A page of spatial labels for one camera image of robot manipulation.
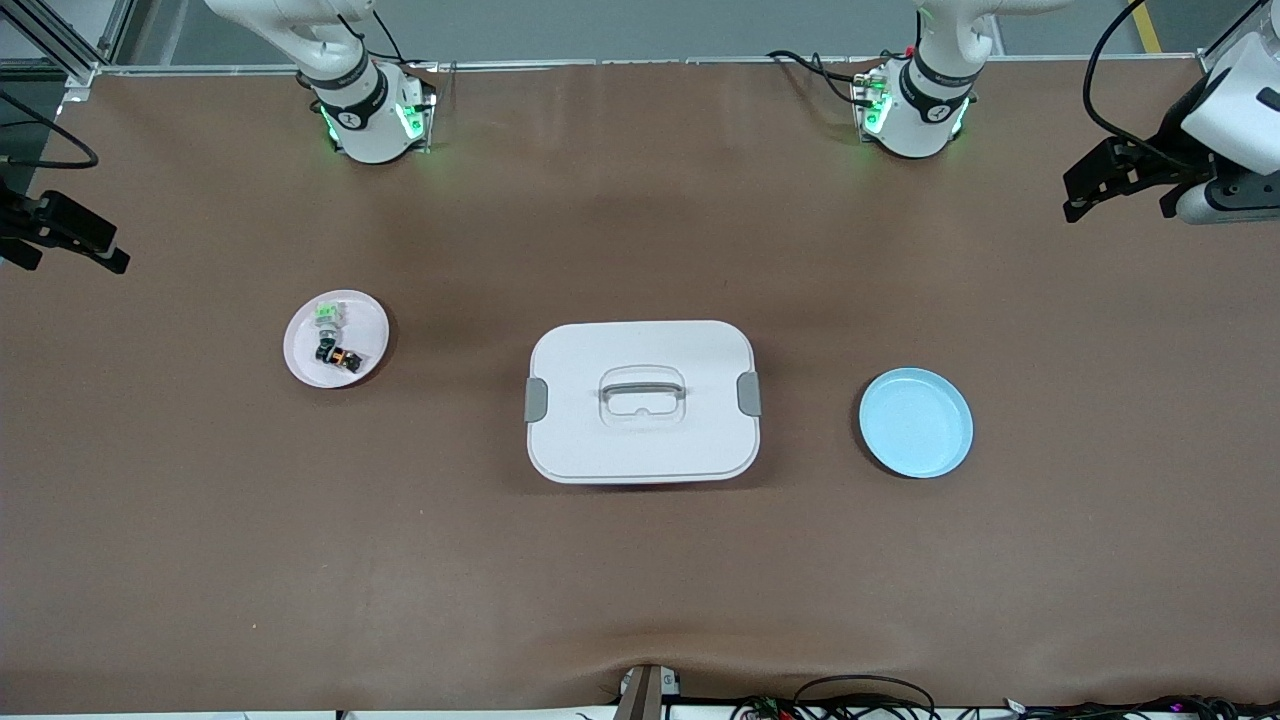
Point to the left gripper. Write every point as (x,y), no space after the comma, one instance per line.
(1166,164)

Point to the black orange switch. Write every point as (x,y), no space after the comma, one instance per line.
(347,358)

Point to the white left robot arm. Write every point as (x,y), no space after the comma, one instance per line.
(920,120)

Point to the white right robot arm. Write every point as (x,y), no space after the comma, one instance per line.
(370,120)

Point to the white lidded box grey latches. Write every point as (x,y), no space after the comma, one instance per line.
(640,440)

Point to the pink round plate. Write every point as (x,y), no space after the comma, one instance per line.
(305,360)

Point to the light blue round plate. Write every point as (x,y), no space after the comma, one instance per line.
(915,422)

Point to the brown table mat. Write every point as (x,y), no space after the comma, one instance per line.
(640,580)

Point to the aluminium frame post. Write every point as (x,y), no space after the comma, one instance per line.
(118,30)

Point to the green switch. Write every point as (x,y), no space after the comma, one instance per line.
(327,315)

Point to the camera stand bracket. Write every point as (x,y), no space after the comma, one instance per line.
(645,695)

